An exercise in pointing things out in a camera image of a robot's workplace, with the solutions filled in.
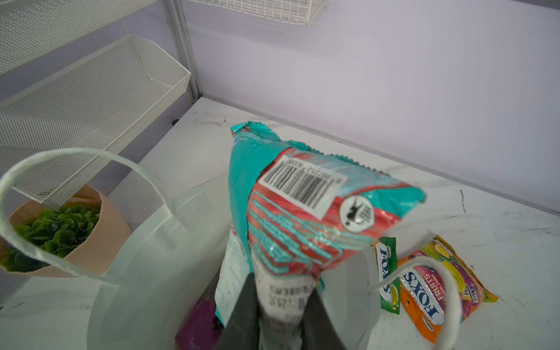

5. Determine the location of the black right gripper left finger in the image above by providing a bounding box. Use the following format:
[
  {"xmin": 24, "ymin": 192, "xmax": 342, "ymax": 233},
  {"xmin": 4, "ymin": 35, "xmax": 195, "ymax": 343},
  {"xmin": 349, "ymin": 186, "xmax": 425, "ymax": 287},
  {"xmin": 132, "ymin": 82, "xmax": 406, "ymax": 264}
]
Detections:
[{"xmin": 214, "ymin": 273, "xmax": 260, "ymax": 350}]

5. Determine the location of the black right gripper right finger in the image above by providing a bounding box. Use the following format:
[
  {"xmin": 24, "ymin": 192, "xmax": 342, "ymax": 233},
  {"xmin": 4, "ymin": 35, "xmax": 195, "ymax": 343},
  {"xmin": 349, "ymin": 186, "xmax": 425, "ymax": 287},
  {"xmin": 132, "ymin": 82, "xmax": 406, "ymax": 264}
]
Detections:
[{"xmin": 302, "ymin": 290, "xmax": 346, "ymax": 350}]

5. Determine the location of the purple grape candy bag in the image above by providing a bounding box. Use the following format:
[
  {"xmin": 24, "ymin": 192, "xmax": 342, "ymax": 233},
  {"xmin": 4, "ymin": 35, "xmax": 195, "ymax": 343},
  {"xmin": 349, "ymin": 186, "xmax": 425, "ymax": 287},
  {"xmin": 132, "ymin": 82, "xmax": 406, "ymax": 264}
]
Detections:
[{"xmin": 175, "ymin": 298, "xmax": 224, "ymax": 350}]

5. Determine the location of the teal snack pack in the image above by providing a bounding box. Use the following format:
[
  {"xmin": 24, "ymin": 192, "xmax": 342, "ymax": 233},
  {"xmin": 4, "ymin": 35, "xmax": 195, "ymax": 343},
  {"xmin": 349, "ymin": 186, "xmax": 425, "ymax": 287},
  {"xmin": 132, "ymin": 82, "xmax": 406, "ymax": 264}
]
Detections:
[
  {"xmin": 229, "ymin": 122, "xmax": 426, "ymax": 349},
  {"xmin": 214, "ymin": 225, "xmax": 249, "ymax": 328}
]

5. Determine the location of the green Fox's spring tea bag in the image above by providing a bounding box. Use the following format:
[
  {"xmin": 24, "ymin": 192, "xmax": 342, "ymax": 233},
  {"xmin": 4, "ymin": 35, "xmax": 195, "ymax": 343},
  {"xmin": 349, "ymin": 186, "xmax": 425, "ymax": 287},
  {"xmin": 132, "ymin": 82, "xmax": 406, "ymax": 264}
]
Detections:
[{"xmin": 372, "ymin": 237, "xmax": 400, "ymax": 315}]

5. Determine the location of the red Fox's fruits candy bag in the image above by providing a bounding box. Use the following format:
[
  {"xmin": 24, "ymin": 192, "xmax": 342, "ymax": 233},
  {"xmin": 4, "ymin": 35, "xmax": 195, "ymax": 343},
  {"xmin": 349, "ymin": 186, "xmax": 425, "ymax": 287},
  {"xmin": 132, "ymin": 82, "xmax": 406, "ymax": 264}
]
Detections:
[{"xmin": 398, "ymin": 236, "xmax": 499, "ymax": 344}]

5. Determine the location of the potted green plant cup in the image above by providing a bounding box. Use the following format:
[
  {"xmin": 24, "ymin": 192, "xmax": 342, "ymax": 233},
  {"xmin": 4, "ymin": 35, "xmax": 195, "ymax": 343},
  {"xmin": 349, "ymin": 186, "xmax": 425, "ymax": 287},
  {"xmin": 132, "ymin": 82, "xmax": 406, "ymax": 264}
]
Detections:
[{"xmin": 9, "ymin": 185, "xmax": 132, "ymax": 275}]

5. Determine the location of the white wire wall basket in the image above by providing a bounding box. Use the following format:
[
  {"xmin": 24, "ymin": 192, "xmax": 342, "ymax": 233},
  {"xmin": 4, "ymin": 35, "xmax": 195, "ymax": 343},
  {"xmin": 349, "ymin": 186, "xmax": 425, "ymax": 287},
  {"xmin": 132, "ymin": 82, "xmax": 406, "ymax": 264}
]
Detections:
[{"xmin": 193, "ymin": 0, "xmax": 327, "ymax": 26}]

